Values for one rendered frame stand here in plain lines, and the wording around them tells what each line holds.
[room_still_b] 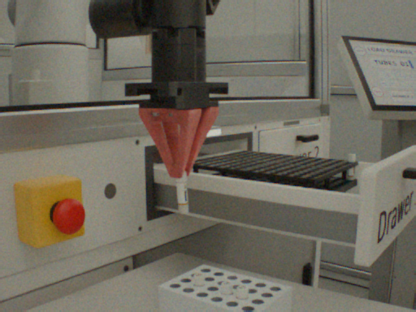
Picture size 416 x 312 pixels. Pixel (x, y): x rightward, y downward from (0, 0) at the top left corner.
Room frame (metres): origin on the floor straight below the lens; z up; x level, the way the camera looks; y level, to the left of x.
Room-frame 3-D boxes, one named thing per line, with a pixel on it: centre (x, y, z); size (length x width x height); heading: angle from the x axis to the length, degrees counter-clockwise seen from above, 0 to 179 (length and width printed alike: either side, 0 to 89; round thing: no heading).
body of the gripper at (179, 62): (0.47, 0.04, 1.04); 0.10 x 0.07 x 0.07; 148
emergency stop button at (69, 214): (0.47, 0.16, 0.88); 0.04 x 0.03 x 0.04; 143
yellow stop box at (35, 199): (0.49, 0.19, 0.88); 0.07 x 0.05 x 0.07; 143
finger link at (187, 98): (0.47, 0.04, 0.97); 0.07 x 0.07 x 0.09; 58
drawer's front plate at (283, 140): (1.01, -0.18, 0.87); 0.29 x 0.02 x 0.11; 143
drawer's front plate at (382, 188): (0.57, -0.25, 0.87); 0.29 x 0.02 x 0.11; 143
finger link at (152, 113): (0.48, 0.03, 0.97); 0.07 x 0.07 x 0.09; 58
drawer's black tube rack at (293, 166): (0.69, -0.09, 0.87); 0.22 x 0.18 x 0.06; 53
